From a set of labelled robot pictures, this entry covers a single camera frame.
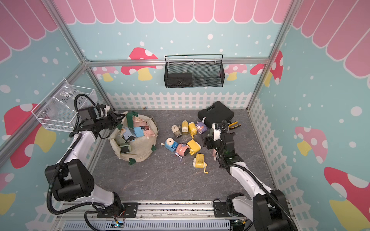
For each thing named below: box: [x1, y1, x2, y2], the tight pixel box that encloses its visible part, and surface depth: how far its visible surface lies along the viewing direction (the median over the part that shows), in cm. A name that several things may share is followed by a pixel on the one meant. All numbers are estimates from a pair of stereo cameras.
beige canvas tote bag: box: [109, 111, 159, 165], surface depth 92 cm
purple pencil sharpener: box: [195, 116, 208, 135], surface depth 104 cm
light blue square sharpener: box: [122, 127, 136, 141], surface depth 96 cm
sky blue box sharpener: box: [133, 127, 145, 138], surface depth 102 cm
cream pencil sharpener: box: [171, 125, 183, 139], surface depth 102 cm
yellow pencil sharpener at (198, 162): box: [193, 153, 209, 174], surface depth 89 cm
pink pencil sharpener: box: [132, 116, 147, 128], surface depth 96 cm
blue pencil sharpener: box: [160, 137, 179, 153], surface depth 94 cm
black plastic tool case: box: [197, 101, 235, 129], surface depth 115 cm
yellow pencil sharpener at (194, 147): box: [186, 139, 202, 156], surface depth 96 cm
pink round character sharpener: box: [174, 143, 190, 159], surface depth 93 cm
